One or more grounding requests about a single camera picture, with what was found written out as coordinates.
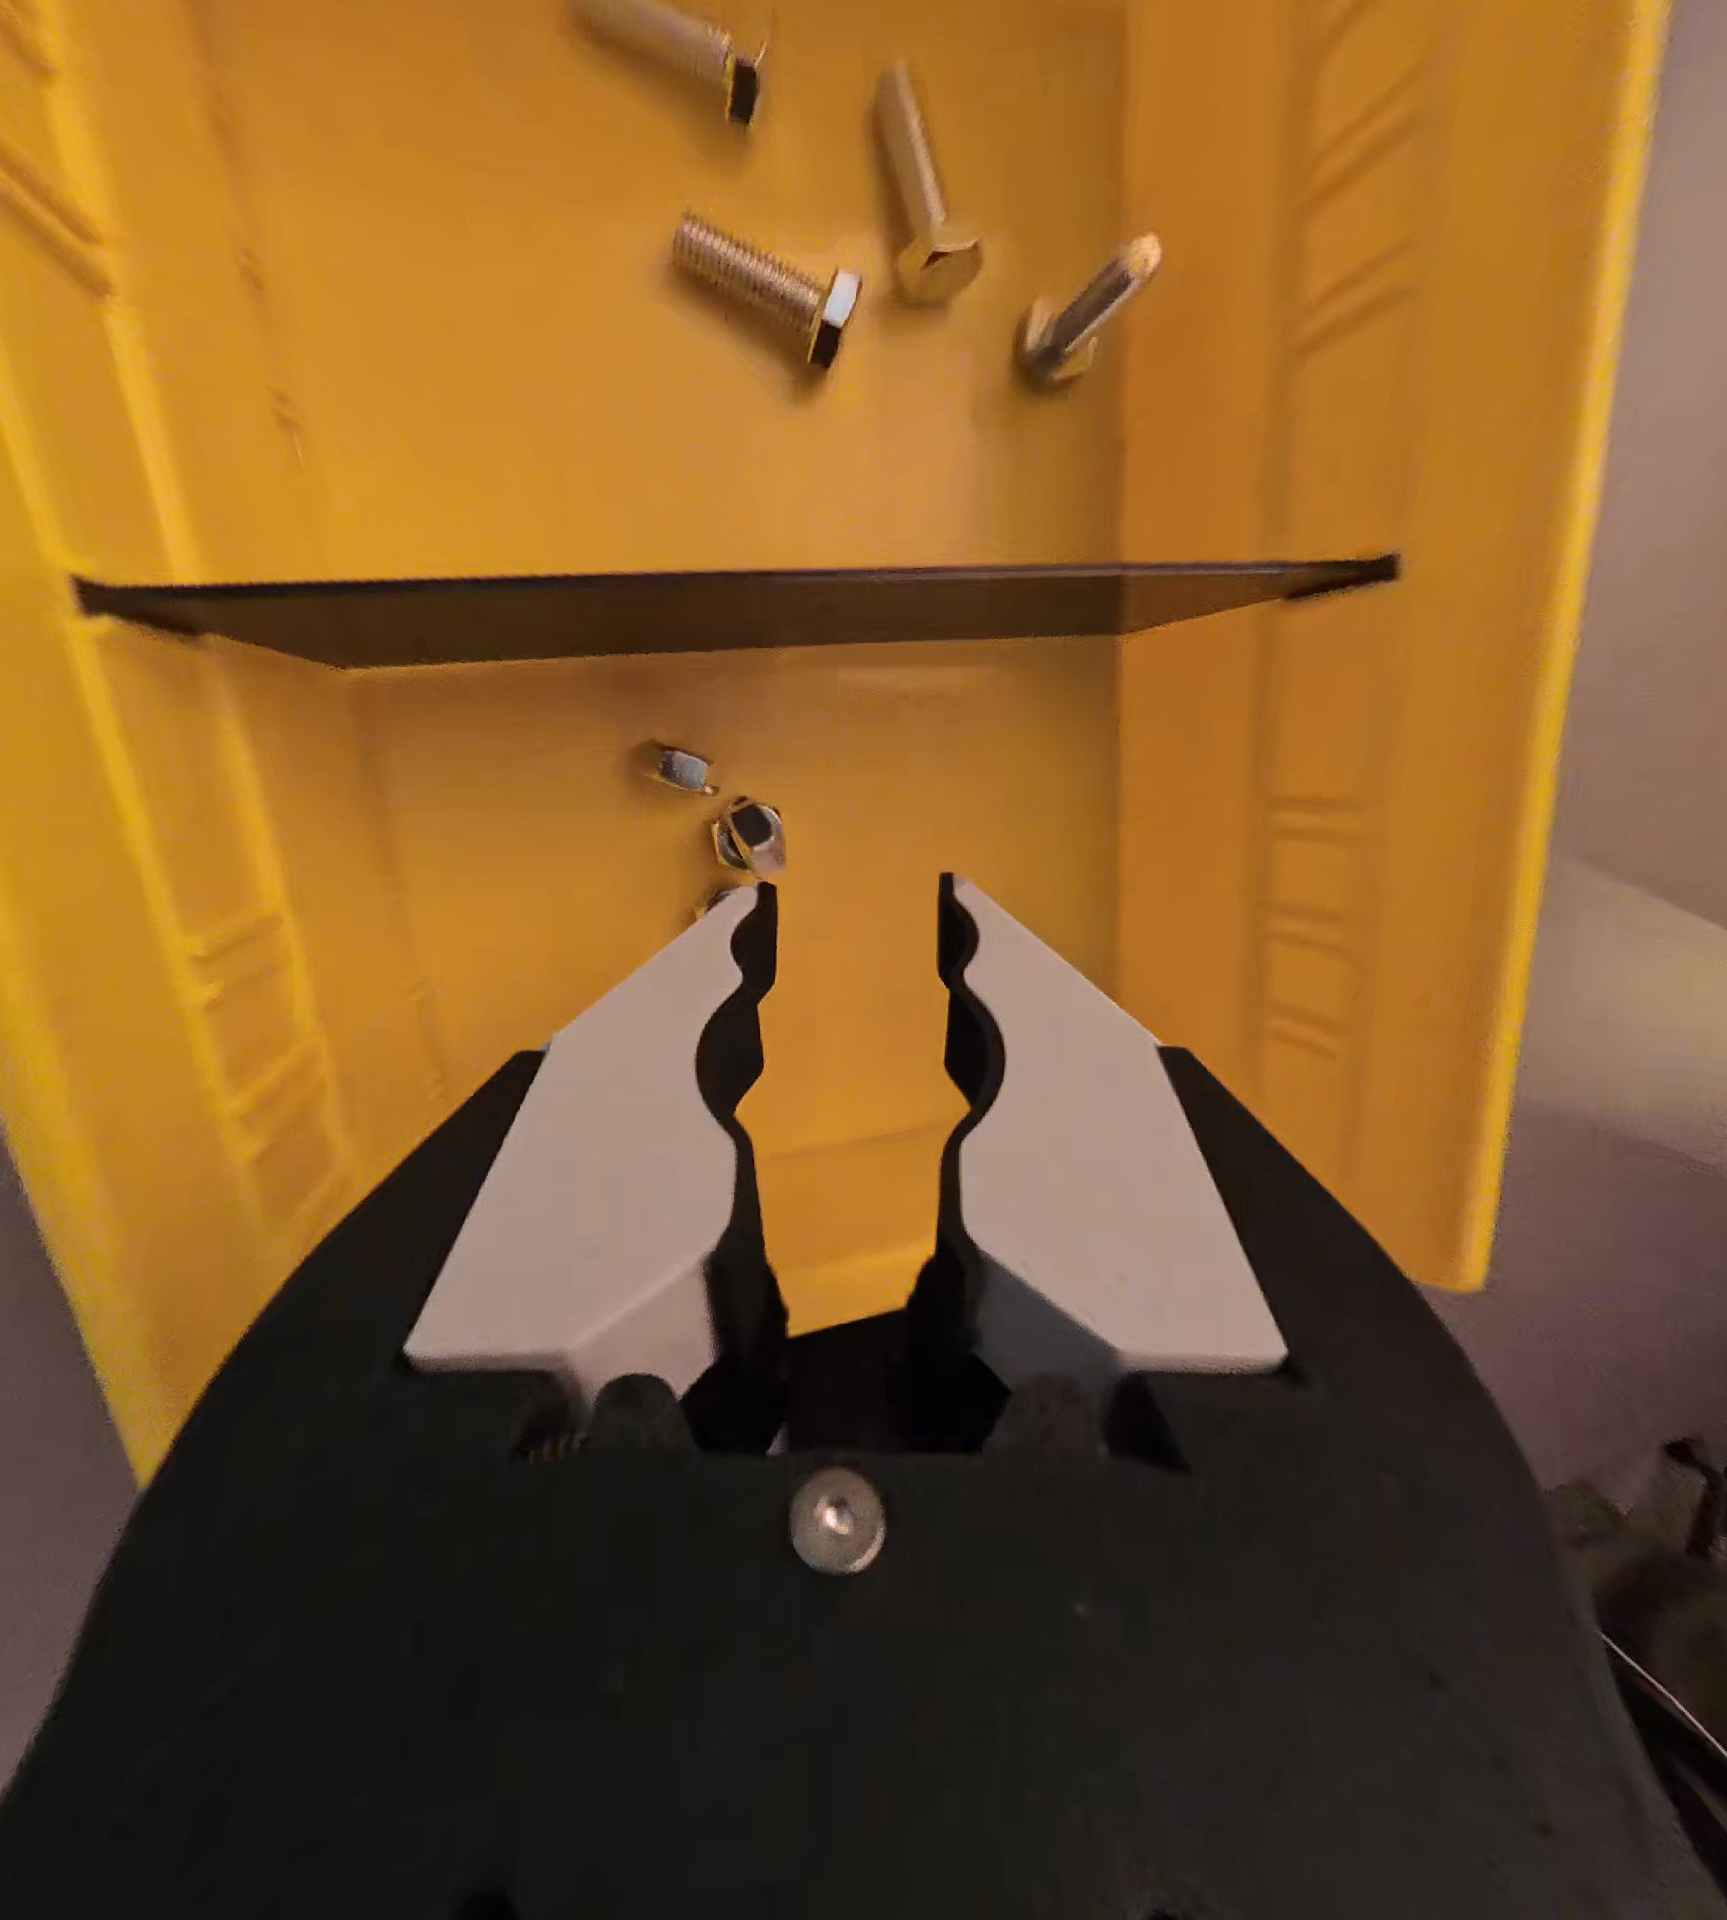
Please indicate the black bin divider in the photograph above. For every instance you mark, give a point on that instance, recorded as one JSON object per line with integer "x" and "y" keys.
{"x": 726, "y": 614}

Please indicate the yellow divided plastic bin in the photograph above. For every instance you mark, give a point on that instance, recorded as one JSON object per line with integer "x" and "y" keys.
{"x": 502, "y": 448}

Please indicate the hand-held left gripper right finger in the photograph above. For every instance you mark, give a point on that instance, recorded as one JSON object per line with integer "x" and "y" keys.
{"x": 1120, "y": 1201}

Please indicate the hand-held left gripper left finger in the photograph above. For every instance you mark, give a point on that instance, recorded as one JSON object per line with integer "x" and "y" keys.
{"x": 579, "y": 1201}

